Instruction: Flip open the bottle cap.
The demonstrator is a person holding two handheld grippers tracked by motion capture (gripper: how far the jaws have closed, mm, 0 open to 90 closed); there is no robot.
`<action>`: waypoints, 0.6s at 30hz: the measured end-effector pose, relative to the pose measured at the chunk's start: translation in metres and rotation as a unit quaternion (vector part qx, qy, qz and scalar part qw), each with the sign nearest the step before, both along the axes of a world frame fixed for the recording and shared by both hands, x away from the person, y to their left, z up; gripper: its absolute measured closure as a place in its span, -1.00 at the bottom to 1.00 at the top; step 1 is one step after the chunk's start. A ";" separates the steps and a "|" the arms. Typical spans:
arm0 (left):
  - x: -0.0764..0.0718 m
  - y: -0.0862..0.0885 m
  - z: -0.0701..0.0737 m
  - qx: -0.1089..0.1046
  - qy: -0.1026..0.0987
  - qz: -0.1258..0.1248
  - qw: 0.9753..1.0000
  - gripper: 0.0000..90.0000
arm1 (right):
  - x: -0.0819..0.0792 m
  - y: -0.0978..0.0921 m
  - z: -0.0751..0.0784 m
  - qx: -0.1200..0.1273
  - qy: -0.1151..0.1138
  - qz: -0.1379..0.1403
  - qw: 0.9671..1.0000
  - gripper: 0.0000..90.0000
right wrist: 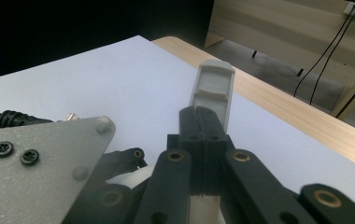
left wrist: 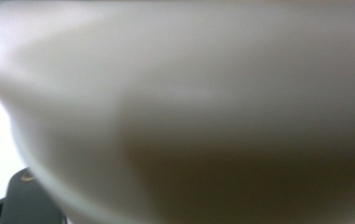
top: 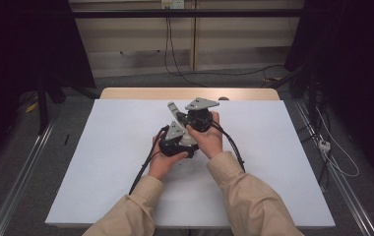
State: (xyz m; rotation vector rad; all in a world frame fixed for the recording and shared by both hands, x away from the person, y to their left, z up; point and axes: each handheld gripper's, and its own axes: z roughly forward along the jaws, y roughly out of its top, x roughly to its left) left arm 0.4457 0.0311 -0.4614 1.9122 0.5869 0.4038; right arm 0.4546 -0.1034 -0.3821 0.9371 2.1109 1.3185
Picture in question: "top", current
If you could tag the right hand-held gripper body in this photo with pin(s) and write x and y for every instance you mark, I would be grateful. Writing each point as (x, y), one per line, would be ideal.
(201, 104)

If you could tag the white board table cover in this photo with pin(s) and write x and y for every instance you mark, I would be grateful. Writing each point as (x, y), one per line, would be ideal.
(109, 147)

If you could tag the yellow floor tape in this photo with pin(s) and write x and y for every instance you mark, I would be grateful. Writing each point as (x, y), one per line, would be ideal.
(31, 106)

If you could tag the wooden table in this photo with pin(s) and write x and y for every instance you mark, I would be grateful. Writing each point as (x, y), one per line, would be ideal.
(142, 93)

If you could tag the person's right hand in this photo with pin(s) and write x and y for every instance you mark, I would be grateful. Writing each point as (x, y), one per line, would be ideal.
(209, 141)

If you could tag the aluminium floor rail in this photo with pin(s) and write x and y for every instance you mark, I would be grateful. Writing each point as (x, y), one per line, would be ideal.
(21, 177)
(342, 183)

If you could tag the white wall socket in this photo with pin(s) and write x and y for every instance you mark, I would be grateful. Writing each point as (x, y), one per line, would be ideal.
(172, 3)

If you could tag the person's left hand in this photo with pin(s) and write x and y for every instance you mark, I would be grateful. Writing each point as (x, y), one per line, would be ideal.
(160, 165)

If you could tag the black horizontal metal bar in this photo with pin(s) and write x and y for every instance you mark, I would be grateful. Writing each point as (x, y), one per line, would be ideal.
(188, 13)

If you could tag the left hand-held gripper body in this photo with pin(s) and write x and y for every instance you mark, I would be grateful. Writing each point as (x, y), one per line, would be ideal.
(174, 131)

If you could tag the white power strip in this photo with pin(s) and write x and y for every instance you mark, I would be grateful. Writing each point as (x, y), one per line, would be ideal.
(324, 144)

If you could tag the black metal stand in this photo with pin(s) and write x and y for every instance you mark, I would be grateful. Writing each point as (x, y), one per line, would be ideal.
(42, 105)

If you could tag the black curtain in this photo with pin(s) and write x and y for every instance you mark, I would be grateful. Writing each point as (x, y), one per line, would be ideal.
(17, 65)
(355, 65)

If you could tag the small black pen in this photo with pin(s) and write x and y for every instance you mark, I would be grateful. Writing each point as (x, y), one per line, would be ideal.
(66, 139)

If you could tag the small dark round object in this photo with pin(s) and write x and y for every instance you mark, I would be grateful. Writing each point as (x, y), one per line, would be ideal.
(223, 98)

